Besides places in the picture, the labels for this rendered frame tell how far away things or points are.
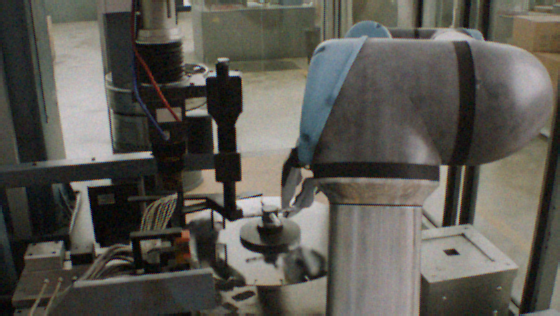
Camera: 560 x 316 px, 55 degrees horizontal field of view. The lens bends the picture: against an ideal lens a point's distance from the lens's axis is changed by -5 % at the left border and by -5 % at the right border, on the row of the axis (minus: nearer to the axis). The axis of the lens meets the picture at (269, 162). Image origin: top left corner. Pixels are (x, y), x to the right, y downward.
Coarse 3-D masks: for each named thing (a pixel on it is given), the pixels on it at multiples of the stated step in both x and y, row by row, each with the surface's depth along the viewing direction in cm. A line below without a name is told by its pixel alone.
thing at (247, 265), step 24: (216, 216) 108; (312, 216) 107; (192, 240) 99; (216, 240) 99; (240, 240) 99; (312, 240) 99; (192, 264) 92; (216, 264) 92; (240, 264) 91; (264, 264) 91; (288, 264) 91; (312, 264) 91
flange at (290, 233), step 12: (240, 228) 101; (252, 228) 101; (264, 228) 98; (276, 228) 98; (288, 228) 101; (300, 228) 101; (252, 240) 97; (264, 240) 97; (276, 240) 97; (288, 240) 97
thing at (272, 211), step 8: (264, 200) 103; (264, 208) 99; (272, 208) 99; (280, 208) 100; (288, 208) 100; (248, 216) 98; (256, 216) 98; (264, 216) 98; (272, 216) 97; (264, 224) 99; (272, 224) 99
